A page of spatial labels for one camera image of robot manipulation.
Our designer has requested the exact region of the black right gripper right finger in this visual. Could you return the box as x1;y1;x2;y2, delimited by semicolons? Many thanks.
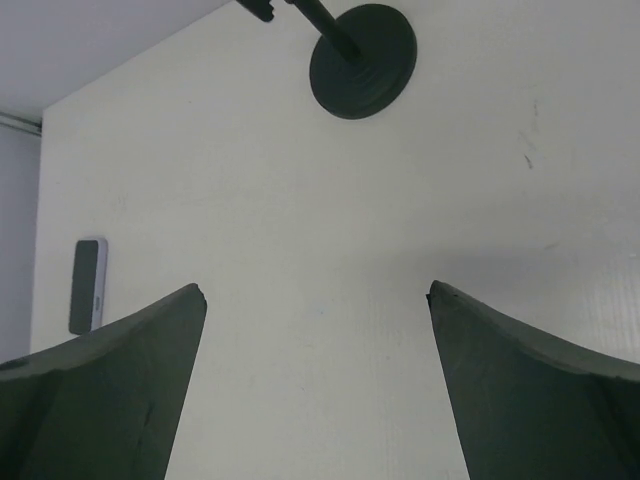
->
427;281;639;479

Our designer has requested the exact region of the smartphone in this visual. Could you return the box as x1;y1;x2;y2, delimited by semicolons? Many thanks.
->
68;237;108;335

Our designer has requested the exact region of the black phone stand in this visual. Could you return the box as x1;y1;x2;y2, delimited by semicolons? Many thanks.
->
233;0;418;121

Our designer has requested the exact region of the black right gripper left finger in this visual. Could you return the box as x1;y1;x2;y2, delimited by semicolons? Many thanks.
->
1;284;206;479

